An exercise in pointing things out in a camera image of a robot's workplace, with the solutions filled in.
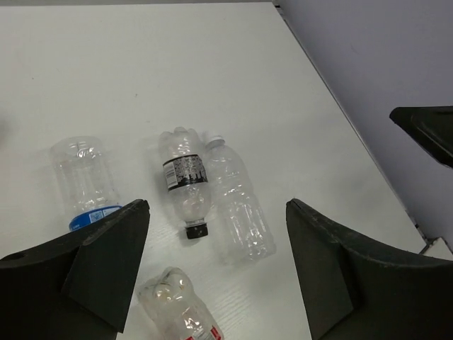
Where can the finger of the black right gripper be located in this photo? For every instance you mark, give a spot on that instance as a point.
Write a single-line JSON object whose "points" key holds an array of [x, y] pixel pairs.
{"points": [[430, 127]]}

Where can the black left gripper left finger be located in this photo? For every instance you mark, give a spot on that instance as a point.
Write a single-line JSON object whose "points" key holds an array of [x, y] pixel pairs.
{"points": [[79, 285]]}

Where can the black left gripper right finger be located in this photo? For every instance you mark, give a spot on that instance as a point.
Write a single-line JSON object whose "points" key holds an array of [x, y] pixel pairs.
{"points": [[355, 287]]}

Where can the clear bottle blue label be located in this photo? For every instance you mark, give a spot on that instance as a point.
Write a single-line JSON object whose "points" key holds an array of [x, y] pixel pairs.
{"points": [[84, 180]]}

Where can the clear bottle white cap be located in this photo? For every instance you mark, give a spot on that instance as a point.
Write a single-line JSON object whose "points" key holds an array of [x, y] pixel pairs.
{"points": [[243, 228]]}

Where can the clear bottle black label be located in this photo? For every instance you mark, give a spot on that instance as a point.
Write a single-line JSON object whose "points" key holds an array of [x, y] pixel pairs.
{"points": [[186, 179]]}

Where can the clear bottle red label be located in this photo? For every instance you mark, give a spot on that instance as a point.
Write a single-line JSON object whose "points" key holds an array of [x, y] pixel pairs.
{"points": [[171, 303]]}

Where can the aluminium table edge rail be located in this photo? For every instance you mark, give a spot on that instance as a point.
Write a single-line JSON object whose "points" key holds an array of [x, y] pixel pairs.
{"points": [[376, 56]]}

